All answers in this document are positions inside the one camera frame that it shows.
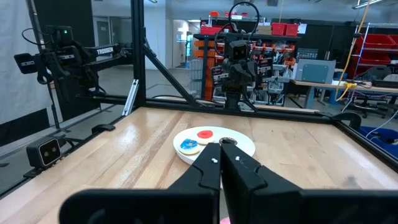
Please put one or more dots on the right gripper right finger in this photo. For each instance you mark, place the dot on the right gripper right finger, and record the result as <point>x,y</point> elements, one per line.
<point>242,177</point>

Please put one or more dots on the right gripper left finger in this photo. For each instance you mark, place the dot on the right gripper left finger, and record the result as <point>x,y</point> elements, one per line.
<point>199,177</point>

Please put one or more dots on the black aluminium frame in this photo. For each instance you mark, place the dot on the black aluminium frame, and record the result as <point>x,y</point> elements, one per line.
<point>138,62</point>

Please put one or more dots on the blue plastic bin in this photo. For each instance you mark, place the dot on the blue plastic bin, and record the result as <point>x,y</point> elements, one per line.
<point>382,137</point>

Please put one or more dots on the large pink-iced donut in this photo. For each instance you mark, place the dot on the large pink-iced donut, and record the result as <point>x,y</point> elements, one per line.
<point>224,221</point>

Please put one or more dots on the black table clamp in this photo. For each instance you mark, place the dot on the black table clamp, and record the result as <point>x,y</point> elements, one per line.
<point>103,128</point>
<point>348,117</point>

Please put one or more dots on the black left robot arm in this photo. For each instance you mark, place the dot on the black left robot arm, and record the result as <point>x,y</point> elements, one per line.
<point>232,100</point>

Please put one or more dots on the small red-iced donut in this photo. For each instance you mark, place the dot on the small red-iced donut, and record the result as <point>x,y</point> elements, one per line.
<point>205,134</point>

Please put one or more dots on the rack with red bins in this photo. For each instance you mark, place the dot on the rack with red bins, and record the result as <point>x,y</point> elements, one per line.
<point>376,46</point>

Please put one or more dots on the silver aluminium bar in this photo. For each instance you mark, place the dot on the silver aluminium bar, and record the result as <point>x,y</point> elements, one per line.
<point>130,96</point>

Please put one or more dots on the small blue-iced donut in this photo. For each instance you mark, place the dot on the small blue-iced donut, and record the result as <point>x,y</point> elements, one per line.
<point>189,144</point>

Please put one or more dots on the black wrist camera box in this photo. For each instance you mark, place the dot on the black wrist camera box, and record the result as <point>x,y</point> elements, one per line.
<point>239,50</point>

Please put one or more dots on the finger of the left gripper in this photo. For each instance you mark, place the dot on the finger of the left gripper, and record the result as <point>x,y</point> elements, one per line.
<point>244,74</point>
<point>235,74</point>

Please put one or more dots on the small white-iced donut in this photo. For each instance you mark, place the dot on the small white-iced donut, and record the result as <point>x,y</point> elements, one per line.
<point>233,141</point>

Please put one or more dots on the black table-level camera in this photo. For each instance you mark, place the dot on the black table-level camera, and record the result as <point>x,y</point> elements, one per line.
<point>46,152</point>

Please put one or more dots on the wooden work table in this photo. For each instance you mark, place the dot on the wooden work table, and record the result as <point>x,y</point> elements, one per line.
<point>367,88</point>

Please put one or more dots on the white round plate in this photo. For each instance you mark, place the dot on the white round plate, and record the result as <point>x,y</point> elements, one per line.
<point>242,143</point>

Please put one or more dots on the black panel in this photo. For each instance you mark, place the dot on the black panel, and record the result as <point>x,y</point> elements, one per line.
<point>77,18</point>

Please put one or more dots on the grey box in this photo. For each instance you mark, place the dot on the grey box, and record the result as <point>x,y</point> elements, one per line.
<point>315,71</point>

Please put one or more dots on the black office chair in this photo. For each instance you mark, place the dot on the black office chair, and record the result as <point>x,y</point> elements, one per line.
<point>370,104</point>

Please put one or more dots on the red storage bin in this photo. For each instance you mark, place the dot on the red storage bin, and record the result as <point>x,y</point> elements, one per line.
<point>278,29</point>
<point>292,30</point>
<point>211,30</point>

